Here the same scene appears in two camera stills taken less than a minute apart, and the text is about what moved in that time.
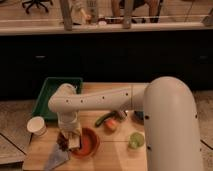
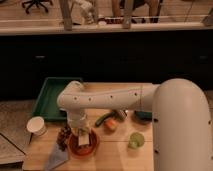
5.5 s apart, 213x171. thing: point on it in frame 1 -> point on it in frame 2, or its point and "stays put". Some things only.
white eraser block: x=74 y=141 -> x=84 y=139
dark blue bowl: x=139 y=115 stays put
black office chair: x=38 y=3 stays put
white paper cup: x=36 y=125 stays put
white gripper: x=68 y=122 -> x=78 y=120
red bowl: x=90 y=144 stays put
